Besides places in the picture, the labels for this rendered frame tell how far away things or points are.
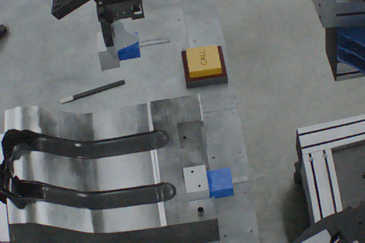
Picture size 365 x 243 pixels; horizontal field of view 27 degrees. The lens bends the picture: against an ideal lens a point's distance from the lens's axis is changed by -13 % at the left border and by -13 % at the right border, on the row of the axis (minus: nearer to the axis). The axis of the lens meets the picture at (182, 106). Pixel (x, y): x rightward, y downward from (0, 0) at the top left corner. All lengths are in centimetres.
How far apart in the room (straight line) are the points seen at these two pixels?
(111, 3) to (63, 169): 30
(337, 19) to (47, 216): 69
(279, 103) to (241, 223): 118
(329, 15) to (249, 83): 112
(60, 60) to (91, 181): 38
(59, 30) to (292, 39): 117
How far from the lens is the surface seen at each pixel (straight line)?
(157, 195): 139
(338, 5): 153
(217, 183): 136
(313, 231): 68
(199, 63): 160
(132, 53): 151
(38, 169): 140
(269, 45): 274
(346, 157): 222
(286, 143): 249
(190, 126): 146
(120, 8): 140
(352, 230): 68
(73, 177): 141
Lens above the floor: 206
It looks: 53 degrees down
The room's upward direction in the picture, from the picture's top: 9 degrees counter-clockwise
